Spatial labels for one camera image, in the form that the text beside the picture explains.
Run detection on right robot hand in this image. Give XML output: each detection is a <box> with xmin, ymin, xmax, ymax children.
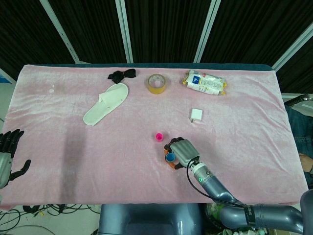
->
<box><xmin>163</xmin><ymin>137</ymin><xmax>201</xmax><ymax>171</ymax></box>

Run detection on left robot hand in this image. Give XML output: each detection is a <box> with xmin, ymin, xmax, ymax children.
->
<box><xmin>0</xmin><ymin>129</ymin><xmax>32</xmax><ymax>189</ymax></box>

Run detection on bystander hand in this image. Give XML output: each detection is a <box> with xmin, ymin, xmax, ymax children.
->
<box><xmin>298</xmin><ymin>153</ymin><xmax>313</xmax><ymax>175</ymax></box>

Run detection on orange plastic cup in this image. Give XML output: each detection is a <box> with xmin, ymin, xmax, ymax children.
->
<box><xmin>162</xmin><ymin>149</ymin><xmax>172</xmax><ymax>164</ymax></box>

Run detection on bystander blue jeans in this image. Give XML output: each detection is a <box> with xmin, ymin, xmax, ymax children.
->
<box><xmin>285</xmin><ymin>105</ymin><xmax>313</xmax><ymax>154</ymax></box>

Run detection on white charger cube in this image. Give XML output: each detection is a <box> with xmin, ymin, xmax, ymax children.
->
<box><xmin>189</xmin><ymin>108</ymin><xmax>204</xmax><ymax>123</ymax></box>

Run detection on black chair armrest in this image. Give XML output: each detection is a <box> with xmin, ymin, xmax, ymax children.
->
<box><xmin>285</xmin><ymin>94</ymin><xmax>313</xmax><ymax>106</ymax></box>

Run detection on yellow tape roll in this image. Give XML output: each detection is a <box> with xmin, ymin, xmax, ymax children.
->
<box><xmin>147</xmin><ymin>73</ymin><xmax>167</xmax><ymax>94</ymax></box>

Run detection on white yellow wipes pack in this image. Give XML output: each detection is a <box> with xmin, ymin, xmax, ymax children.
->
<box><xmin>181</xmin><ymin>70</ymin><xmax>228</xmax><ymax>96</ymax></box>

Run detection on black trash bin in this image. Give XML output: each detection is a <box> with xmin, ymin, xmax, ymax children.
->
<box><xmin>204</xmin><ymin>203</ymin><xmax>237</xmax><ymax>235</ymax></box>

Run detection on pink velvet tablecloth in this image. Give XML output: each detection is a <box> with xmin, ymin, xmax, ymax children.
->
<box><xmin>0</xmin><ymin>64</ymin><xmax>309</xmax><ymax>211</ymax></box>

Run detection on blue grey robot torso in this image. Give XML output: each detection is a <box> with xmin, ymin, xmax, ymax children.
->
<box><xmin>97</xmin><ymin>204</ymin><xmax>203</xmax><ymax>235</ymax></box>

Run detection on white slipper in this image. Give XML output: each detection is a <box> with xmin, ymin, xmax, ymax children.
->
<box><xmin>83</xmin><ymin>83</ymin><xmax>129</xmax><ymax>127</ymax></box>

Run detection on black curtain panel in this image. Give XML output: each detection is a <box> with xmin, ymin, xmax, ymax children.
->
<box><xmin>200</xmin><ymin>0</ymin><xmax>313</xmax><ymax>65</ymax></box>
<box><xmin>47</xmin><ymin>0</ymin><xmax>128</xmax><ymax>65</ymax></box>
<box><xmin>277</xmin><ymin>36</ymin><xmax>313</xmax><ymax>94</ymax></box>
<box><xmin>0</xmin><ymin>0</ymin><xmax>75</xmax><ymax>74</ymax></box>
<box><xmin>124</xmin><ymin>0</ymin><xmax>212</xmax><ymax>65</ymax></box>

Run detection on black cloth bundle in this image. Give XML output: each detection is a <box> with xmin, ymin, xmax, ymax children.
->
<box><xmin>108</xmin><ymin>69</ymin><xmax>137</xmax><ymax>84</ymax></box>

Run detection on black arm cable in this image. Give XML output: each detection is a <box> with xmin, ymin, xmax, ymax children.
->
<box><xmin>186</xmin><ymin>160</ymin><xmax>247</xmax><ymax>207</ymax></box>

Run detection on black floor cables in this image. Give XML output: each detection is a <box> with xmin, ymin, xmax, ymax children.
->
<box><xmin>0</xmin><ymin>203</ymin><xmax>101</xmax><ymax>235</ymax></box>

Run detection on white post with blue sign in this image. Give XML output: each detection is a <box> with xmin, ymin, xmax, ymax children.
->
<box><xmin>0</xmin><ymin>68</ymin><xmax>16</xmax><ymax>84</ymax></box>

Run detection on white partition post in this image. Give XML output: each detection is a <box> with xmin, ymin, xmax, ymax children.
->
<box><xmin>271</xmin><ymin>23</ymin><xmax>313</xmax><ymax>71</ymax></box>
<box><xmin>194</xmin><ymin>0</ymin><xmax>221</xmax><ymax>64</ymax></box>
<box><xmin>40</xmin><ymin>0</ymin><xmax>81</xmax><ymax>64</ymax></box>
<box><xmin>115</xmin><ymin>0</ymin><xmax>134</xmax><ymax>64</ymax></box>

